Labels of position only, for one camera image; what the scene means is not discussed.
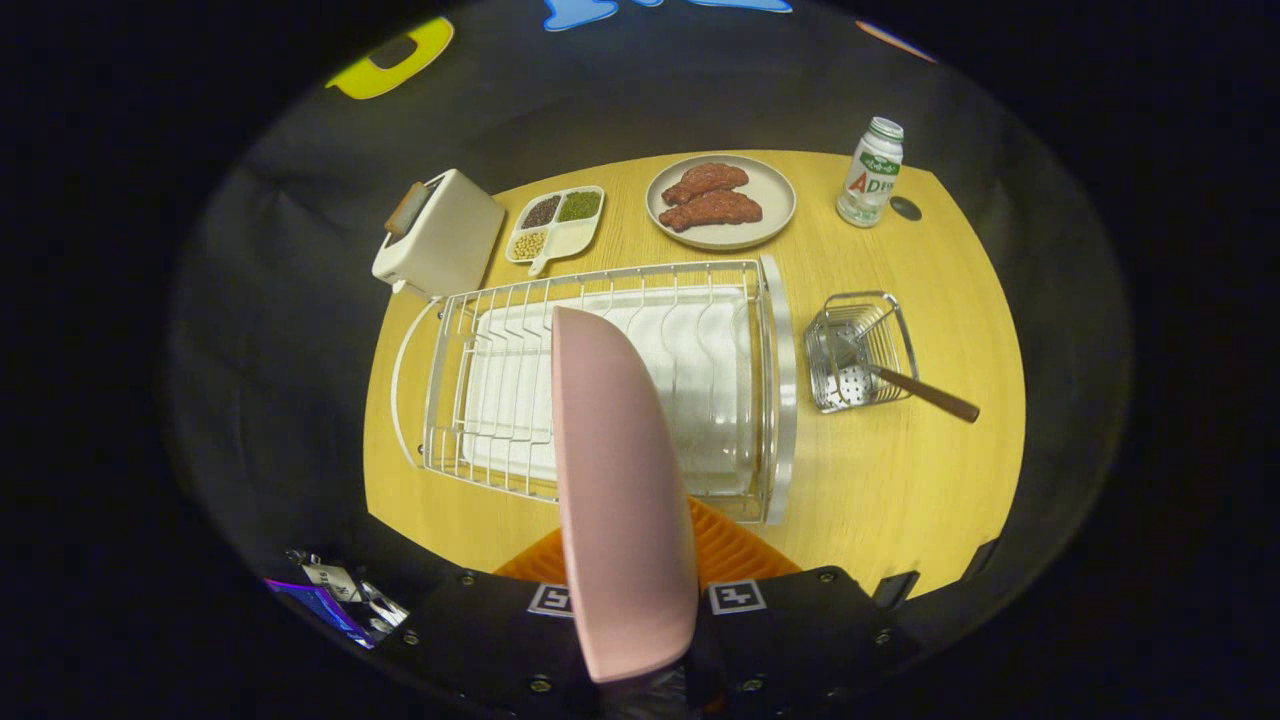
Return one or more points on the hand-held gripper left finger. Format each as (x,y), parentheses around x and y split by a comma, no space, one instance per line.
(480,630)

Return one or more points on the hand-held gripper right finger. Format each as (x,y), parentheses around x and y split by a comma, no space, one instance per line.
(790,640)

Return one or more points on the pink plate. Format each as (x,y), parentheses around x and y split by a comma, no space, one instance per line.
(620,500)

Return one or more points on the white divided dish with beans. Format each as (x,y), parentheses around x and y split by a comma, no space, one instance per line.
(575,238)

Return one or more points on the beige round plate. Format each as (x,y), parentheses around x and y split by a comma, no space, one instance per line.
(770,195)

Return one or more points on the purple blue object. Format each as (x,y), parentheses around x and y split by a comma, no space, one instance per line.
(320,605)

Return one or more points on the white toaster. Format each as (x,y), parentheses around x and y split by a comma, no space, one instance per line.
(450,240)

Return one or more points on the brown bread slice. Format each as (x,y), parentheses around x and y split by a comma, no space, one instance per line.
(405,210)

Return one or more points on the red meat piece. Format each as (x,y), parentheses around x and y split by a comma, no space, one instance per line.
(715,210)
(705,180)

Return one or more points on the white bottle with green label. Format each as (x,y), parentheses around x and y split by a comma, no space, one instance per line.
(868,180)

